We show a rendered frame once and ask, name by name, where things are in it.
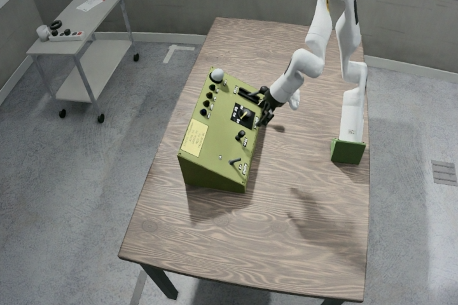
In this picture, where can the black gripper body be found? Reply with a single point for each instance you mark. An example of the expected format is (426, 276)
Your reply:
(272, 103)

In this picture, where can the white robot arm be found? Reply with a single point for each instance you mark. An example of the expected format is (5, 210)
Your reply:
(286, 88)

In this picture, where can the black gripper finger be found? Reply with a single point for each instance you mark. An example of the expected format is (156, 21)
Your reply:
(265, 117)
(261, 104)

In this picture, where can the olive green control console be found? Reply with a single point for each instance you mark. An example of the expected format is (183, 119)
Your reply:
(218, 145)

